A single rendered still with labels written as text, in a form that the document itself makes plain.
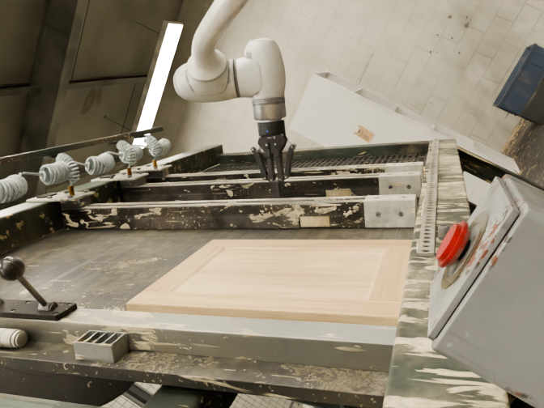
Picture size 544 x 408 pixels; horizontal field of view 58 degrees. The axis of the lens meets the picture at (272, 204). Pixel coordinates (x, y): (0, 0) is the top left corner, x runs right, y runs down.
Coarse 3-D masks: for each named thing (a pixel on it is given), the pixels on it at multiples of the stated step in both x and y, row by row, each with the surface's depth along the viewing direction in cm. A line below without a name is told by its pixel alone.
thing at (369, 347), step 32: (0, 320) 84; (32, 320) 82; (64, 320) 80; (96, 320) 79; (128, 320) 78; (160, 320) 76; (192, 320) 75; (224, 320) 74; (256, 320) 73; (192, 352) 73; (224, 352) 71; (256, 352) 69; (288, 352) 68; (320, 352) 66; (352, 352) 64; (384, 352) 63
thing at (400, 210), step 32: (64, 160) 154; (64, 192) 161; (64, 224) 157; (96, 224) 153; (128, 224) 149; (160, 224) 145; (192, 224) 142; (224, 224) 138; (256, 224) 135; (288, 224) 132; (352, 224) 127; (384, 224) 124
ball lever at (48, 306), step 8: (0, 264) 75; (8, 264) 75; (16, 264) 75; (24, 264) 77; (0, 272) 75; (8, 272) 75; (16, 272) 75; (8, 280) 76; (24, 280) 78; (32, 288) 80; (40, 296) 81; (40, 304) 82; (48, 304) 82; (56, 304) 83
